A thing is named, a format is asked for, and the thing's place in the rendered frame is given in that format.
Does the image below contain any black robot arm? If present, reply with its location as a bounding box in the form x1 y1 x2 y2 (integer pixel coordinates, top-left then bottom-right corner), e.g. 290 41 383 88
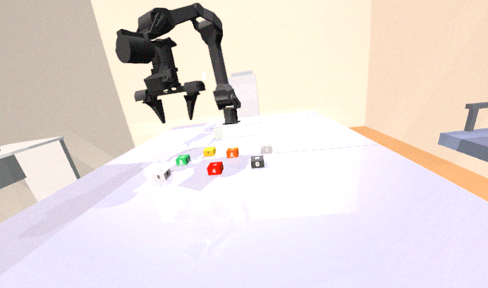
115 3 241 125

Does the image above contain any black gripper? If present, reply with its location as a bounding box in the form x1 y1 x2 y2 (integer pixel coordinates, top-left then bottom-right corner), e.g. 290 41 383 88
133 62 206 124

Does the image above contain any yellow digit block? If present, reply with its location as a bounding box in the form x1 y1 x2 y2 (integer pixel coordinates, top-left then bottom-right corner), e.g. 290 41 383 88
203 147 216 157

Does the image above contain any green block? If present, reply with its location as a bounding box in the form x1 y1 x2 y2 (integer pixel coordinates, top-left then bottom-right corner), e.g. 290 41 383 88
175 155 191 166

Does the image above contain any orange block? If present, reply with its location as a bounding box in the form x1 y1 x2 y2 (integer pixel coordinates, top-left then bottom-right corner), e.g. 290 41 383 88
226 148 239 158

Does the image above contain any red block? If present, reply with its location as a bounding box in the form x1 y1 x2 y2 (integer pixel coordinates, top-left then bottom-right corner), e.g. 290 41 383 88
207 162 224 176

